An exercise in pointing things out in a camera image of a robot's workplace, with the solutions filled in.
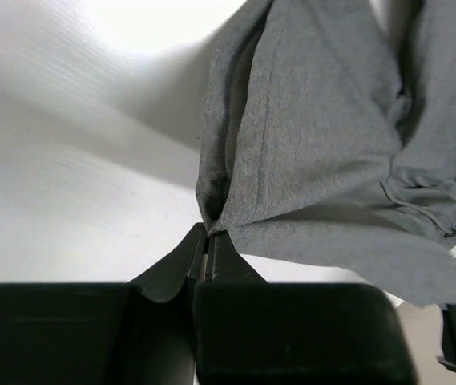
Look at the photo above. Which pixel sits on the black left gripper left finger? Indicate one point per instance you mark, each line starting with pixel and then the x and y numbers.
pixel 163 281

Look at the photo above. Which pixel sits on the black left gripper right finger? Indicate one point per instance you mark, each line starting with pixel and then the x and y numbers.
pixel 224 264

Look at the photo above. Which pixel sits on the grey cotton shorts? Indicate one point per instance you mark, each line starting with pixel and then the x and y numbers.
pixel 322 145

